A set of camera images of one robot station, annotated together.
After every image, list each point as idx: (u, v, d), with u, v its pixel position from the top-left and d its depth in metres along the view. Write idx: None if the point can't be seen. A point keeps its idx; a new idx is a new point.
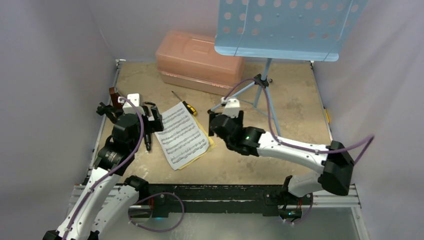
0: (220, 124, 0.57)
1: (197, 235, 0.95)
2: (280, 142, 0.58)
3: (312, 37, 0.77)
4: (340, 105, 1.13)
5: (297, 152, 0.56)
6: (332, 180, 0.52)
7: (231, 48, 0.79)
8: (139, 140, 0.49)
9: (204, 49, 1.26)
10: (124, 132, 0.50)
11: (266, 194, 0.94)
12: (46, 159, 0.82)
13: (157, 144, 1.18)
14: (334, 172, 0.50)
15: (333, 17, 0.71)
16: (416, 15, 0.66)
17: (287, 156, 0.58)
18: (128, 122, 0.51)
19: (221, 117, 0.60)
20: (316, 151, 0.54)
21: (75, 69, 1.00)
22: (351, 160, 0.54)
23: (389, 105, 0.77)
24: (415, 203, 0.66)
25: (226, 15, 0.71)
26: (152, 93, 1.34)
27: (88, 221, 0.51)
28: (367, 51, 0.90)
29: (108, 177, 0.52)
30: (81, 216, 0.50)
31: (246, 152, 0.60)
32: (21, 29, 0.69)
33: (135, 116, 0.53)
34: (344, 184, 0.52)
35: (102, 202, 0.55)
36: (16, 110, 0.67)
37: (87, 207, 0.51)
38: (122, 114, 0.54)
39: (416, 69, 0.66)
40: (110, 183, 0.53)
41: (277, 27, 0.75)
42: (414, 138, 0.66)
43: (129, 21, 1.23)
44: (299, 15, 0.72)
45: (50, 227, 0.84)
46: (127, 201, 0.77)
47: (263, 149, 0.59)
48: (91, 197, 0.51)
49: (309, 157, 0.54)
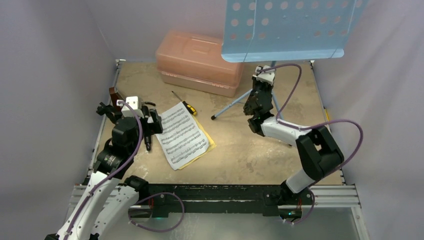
0: (268, 107, 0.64)
1: (197, 235, 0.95)
2: (278, 121, 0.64)
3: (318, 36, 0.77)
4: (340, 106, 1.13)
5: (286, 128, 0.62)
6: (305, 155, 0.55)
7: (239, 54, 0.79)
8: (138, 145, 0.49)
9: (204, 49, 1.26)
10: (122, 136, 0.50)
11: (266, 194, 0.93)
12: (46, 160, 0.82)
13: (157, 144, 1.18)
14: (305, 145, 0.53)
15: (338, 14, 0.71)
16: (417, 16, 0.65)
17: (280, 134, 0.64)
18: (126, 126, 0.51)
19: (268, 99, 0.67)
20: (299, 128, 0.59)
21: (75, 70, 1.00)
22: (336, 149, 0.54)
23: (390, 105, 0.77)
24: (416, 204, 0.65)
25: (233, 21, 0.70)
26: (152, 93, 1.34)
27: (88, 224, 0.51)
28: (368, 52, 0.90)
29: (107, 180, 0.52)
30: (80, 219, 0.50)
31: (254, 129, 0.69)
32: (20, 32, 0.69)
33: (134, 120, 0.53)
34: (315, 163, 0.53)
35: (102, 204, 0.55)
36: (16, 110, 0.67)
37: (87, 210, 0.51)
38: (120, 118, 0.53)
39: (417, 71, 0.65)
40: (109, 186, 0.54)
41: (283, 29, 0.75)
42: (414, 139, 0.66)
43: (129, 21, 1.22)
44: (306, 15, 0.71)
45: (50, 226, 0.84)
46: (127, 202, 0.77)
47: (265, 127, 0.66)
48: (90, 201, 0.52)
49: (293, 133, 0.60)
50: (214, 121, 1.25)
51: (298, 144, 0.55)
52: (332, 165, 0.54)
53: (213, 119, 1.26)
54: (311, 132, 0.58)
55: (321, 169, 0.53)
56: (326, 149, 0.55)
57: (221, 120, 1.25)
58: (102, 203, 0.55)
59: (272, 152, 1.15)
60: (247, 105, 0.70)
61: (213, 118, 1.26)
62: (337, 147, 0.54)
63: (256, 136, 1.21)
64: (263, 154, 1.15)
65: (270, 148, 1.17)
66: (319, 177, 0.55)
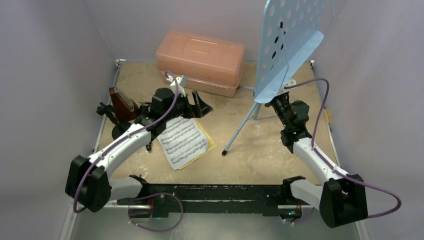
0: (303, 117, 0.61)
1: (197, 235, 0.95)
2: (313, 148, 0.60)
3: (309, 30, 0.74)
4: (340, 105, 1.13)
5: (319, 162, 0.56)
6: (328, 200, 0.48)
7: (267, 91, 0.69)
8: (170, 109, 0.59)
9: (204, 49, 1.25)
10: (160, 102, 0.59)
11: (266, 194, 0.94)
12: (46, 159, 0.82)
13: (157, 144, 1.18)
14: (334, 194, 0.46)
15: (319, 5, 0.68)
16: (416, 15, 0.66)
17: (310, 161, 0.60)
18: (164, 95, 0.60)
19: (308, 110, 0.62)
20: (334, 169, 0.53)
21: (75, 69, 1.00)
22: (362, 207, 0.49)
23: (390, 105, 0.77)
24: (416, 204, 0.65)
25: (262, 63, 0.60)
26: (152, 93, 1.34)
27: (117, 159, 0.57)
28: (367, 53, 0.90)
29: (144, 130, 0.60)
30: (113, 152, 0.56)
31: (285, 142, 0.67)
32: (21, 31, 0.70)
33: (172, 93, 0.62)
34: (335, 212, 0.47)
35: (128, 153, 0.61)
36: (16, 109, 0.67)
37: (121, 146, 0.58)
38: (160, 87, 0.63)
39: (416, 70, 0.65)
40: (144, 137, 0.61)
41: (291, 42, 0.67)
42: (413, 138, 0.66)
43: (129, 20, 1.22)
44: (304, 20, 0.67)
45: (49, 227, 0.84)
46: (132, 186, 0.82)
47: (297, 146, 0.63)
48: (127, 141, 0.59)
49: (324, 171, 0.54)
50: (224, 157, 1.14)
51: (325, 187, 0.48)
52: (350, 218, 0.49)
53: (213, 119, 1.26)
54: (342, 179, 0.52)
55: (337, 221, 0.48)
56: (353, 202, 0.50)
57: (221, 120, 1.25)
58: (131, 149, 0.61)
59: (272, 152, 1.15)
60: (285, 117, 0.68)
61: (213, 118, 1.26)
62: (365, 205, 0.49)
63: (256, 136, 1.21)
64: (263, 155, 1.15)
65: (270, 148, 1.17)
66: (331, 226, 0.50)
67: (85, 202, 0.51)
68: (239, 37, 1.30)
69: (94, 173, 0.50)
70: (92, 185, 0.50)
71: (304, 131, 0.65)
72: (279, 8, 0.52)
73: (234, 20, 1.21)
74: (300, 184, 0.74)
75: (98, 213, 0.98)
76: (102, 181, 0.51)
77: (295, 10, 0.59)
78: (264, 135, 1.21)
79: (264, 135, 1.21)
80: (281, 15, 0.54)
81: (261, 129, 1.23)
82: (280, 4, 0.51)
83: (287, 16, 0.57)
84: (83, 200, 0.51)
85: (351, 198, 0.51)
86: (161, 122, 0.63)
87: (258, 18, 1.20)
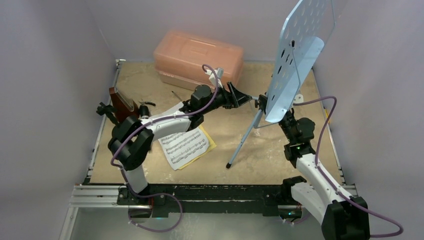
0: (308, 134, 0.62)
1: (197, 235, 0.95)
2: (316, 166, 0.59)
3: (310, 37, 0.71)
4: (340, 105, 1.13)
5: (322, 181, 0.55)
6: (330, 221, 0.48)
7: (277, 108, 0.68)
8: (207, 105, 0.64)
9: (202, 51, 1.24)
10: (198, 101, 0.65)
11: (266, 194, 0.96)
12: (46, 159, 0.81)
13: (156, 144, 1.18)
14: (336, 215, 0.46)
15: (321, 12, 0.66)
16: (419, 16, 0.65)
17: (313, 179, 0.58)
18: (202, 94, 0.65)
19: (313, 129, 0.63)
20: (337, 190, 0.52)
21: (75, 70, 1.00)
22: (364, 229, 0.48)
23: (390, 106, 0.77)
24: (414, 205, 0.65)
25: (274, 84, 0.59)
26: (153, 93, 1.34)
27: (160, 131, 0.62)
28: (368, 53, 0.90)
29: (186, 116, 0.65)
30: (161, 123, 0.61)
31: (288, 157, 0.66)
32: (21, 32, 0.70)
33: (209, 90, 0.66)
34: (337, 234, 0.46)
35: (168, 131, 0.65)
36: (16, 110, 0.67)
37: (167, 121, 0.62)
38: (200, 85, 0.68)
39: (418, 71, 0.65)
40: (182, 123, 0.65)
41: (297, 55, 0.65)
42: (413, 140, 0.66)
43: (129, 20, 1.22)
44: (307, 31, 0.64)
45: (49, 227, 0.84)
46: (140, 181, 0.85)
47: (300, 163, 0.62)
48: (172, 119, 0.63)
49: (328, 191, 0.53)
50: (228, 170, 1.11)
51: (328, 209, 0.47)
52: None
53: (212, 119, 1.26)
54: (345, 201, 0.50)
55: None
56: (355, 223, 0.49)
57: (220, 120, 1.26)
58: (171, 128, 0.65)
59: (272, 152, 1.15)
60: (290, 131, 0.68)
61: (212, 118, 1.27)
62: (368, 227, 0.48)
63: (256, 136, 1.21)
64: (263, 155, 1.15)
65: (270, 148, 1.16)
66: None
67: (125, 155, 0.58)
68: (239, 38, 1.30)
69: (142, 133, 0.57)
70: (137, 142, 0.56)
71: (308, 146, 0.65)
72: (292, 28, 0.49)
73: (234, 20, 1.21)
74: (300, 187, 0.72)
75: (98, 213, 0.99)
76: (145, 143, 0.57)
77: (303, 25, 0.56)
78: (264, 135, 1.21)
79: (264, 135, 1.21)
80: (293, 34, 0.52)
81: (261, 129, 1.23)
82: (293, 24, 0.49)
83: (296, 33, 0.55)
84: (124, 153, 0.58)
85: (355, 220, 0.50)
86: (196, 115, 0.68)
87: (258, 18, 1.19)
